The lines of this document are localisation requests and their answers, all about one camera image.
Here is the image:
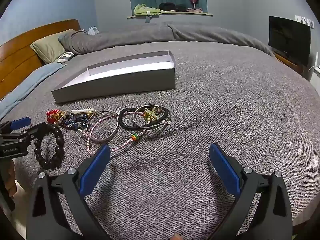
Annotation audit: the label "grey bedspread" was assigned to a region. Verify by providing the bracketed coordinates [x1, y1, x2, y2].
[0, 40, 313, 240]

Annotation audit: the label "window sill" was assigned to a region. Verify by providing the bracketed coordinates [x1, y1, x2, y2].
[127, 11, 214, 20]

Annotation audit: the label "pink cord necklace green pendant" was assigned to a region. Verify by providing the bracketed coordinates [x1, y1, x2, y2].
[85, 106, 165, 155]

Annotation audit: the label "green cloth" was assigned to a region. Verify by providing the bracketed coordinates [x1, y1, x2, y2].
[134, 4, 160, 15]

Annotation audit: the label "black television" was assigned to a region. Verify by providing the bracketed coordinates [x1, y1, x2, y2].
[269, 16, 311, 67]

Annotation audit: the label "striped pillow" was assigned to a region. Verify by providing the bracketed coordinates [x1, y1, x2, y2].
[57, 51, 75, 63]

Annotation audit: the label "grey cardboard box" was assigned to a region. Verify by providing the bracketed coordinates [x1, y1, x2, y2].
[51, 50, 176, 104]

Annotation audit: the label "grey duvet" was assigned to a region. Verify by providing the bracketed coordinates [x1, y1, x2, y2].
[59, 21, 275, 57]

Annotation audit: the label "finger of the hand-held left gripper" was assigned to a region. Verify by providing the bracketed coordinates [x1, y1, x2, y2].
[15, 122, 57, 142]
[0, 117, 32, 133]

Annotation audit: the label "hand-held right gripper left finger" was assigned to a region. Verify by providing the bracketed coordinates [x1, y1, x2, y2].
[26, 144, 112, 240]

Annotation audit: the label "black hair tie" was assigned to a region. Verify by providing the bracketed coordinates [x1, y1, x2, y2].
[119, 107, 172, 130]

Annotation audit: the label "black cloth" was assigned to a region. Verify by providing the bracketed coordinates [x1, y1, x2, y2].
[159, 2, 187, 12]

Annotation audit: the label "blue bead bracelet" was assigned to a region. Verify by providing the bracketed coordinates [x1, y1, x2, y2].
[61, 114, 89, 130]

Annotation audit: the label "white wall sockets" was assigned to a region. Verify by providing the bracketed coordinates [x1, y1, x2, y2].
[295, 15, 315, 28]

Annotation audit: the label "person's left hand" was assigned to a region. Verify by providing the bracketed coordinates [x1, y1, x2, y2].
[5, 162, 17, 198]

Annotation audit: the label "red bead gold chain ornament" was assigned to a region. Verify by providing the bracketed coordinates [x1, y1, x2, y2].
[46, 109, 68, 125]

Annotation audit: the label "olive pillow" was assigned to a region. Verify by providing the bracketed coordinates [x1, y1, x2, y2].
[30, 29, 77, 64]

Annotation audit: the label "dark wooden bead bracelet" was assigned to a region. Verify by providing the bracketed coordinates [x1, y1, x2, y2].
[34, 124, 65, 170]

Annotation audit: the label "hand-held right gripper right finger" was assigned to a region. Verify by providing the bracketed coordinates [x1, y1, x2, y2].
[209, 143, 293, 240]

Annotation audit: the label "silver bangle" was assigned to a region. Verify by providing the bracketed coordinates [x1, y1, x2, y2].
[86, 111, 119, 142]
[132, 106, 172, 131]

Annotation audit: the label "wooden headboard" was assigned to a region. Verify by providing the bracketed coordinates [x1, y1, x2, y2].
[0, 19, 82, 100]

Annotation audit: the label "blue blanket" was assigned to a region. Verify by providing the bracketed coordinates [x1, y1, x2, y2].
[0, 63, 68, 120]

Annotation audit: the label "wooden television stand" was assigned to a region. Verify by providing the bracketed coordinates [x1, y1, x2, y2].
[272, 51, 309, 78]

